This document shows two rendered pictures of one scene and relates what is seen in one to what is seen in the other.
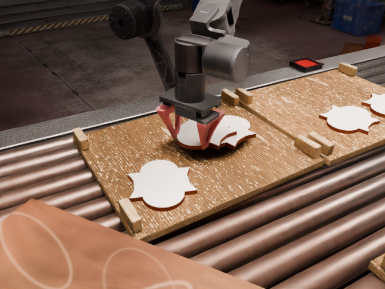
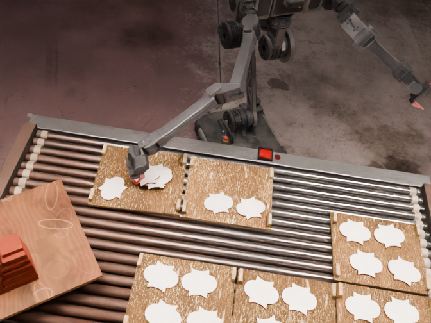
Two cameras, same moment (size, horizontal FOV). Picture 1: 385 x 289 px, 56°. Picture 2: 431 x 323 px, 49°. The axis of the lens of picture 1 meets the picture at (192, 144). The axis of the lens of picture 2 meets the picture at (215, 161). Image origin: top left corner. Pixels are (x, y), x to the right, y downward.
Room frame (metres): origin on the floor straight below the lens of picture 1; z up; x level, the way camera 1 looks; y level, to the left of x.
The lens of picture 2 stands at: (-0.36, -0.90, 2.76)
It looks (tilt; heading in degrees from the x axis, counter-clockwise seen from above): 51 degrees down; 28
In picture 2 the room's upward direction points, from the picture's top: 10 degrees clockwise
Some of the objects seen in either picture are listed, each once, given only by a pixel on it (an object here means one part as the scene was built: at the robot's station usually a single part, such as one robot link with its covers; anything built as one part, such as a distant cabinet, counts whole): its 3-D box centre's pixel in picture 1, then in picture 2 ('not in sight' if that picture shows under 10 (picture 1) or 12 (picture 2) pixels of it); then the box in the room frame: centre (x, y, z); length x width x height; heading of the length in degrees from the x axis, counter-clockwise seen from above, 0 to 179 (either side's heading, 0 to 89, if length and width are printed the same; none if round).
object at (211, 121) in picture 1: (199, 125); (135, 175); (0.59, -0.01, 1.02); 0.07 x 0.07 x 0.09; 55
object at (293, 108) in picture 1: (334, 106); (229, 192); (0.84, -0.37, 0.93); 0.41 x 0.35 x 0.02; 119
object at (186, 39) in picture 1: (193, 54); (135, 154); (0.60, 0.00, 1.15); 0.07 x 0.06 x 0.07; 55
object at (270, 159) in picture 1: (192, 151); (140, 179); (0.64, 0.00, 0.93); 0.41 x 0.35 x 0.02; 121
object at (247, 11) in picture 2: not in sight; (248, 15); (1.42, -0.01, 1.45); 0.09 x 0.08 x 0.12; 146
